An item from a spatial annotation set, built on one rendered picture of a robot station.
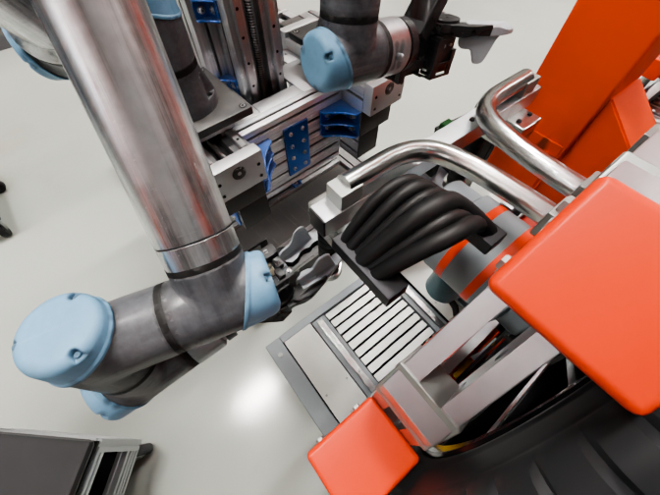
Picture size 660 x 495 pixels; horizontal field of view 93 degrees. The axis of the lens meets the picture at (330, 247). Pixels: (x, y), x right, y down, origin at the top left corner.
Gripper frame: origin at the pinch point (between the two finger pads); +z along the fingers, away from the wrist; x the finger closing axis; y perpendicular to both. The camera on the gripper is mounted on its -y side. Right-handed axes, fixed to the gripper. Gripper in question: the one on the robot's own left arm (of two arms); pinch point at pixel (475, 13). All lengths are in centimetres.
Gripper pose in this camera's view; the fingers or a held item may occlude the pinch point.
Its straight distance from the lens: 73.0
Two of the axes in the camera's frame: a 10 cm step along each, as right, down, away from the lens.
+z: 7.8, -4.5, 4.4
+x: 6.2, 6.1, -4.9
